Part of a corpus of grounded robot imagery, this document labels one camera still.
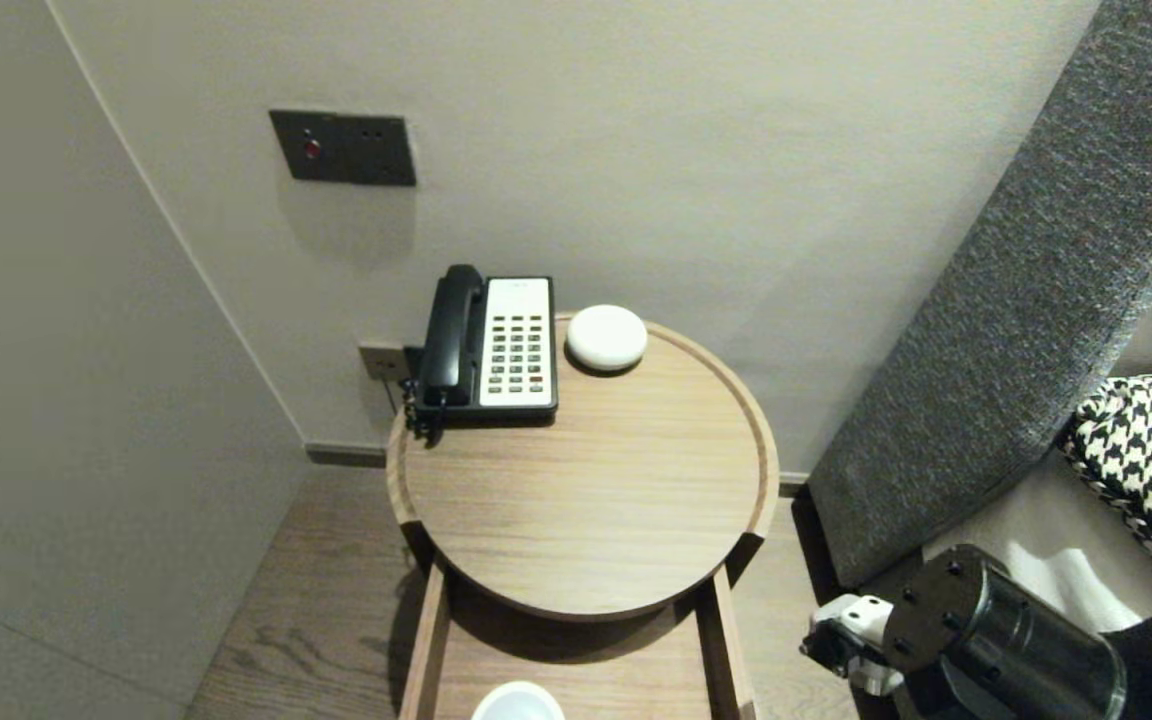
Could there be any white bed sheet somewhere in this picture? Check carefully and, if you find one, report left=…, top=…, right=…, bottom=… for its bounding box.
left=921, top=450, right=1152, bottom=641

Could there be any black coiled telephone cord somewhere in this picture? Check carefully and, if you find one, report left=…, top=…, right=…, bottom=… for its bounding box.
left=399, top=378, right=442, bottom=446

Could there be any round wooden bedside table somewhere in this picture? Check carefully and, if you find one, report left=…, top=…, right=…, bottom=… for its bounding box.
left=385, top=315, right=780, bottom=623

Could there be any grey fabric bed base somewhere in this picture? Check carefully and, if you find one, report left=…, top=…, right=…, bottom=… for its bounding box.
left=856, top=555, right=942, bottom=606

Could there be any black white houndstooth pillow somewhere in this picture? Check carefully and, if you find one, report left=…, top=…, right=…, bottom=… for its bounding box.
left=1054, top=368, right=1152, bottom=611

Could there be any grey wall socket plate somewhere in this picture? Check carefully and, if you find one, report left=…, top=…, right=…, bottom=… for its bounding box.
left=358, top=344, right=411, bottom=384

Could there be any grey fabric headboard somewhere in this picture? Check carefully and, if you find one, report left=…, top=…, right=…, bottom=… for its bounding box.
left=808, top=0, right=1152, bottom=589

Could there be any black white keypad telephone base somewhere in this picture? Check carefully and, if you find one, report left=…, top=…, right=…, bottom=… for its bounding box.
left=414, top=277, right=559, bottom=421

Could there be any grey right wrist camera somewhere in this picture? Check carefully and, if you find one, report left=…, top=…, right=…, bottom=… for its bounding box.
left=801, top=593, right=902, bottom=698

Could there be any white pebble shaped puck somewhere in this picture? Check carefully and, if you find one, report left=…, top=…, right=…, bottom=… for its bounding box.
left=566, top=304, right=649, bottom=374

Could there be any dark wall switch panel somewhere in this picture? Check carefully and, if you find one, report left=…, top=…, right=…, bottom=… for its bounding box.
left=270, top=110, right=418, bottom=188

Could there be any white round lidded jar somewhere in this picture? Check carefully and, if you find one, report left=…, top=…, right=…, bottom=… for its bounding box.
left=471, top=680, right=567, bottom=720

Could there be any black telephone handset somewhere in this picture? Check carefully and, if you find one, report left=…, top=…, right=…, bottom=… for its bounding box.
left=420, top=264, right=485, bottom=408

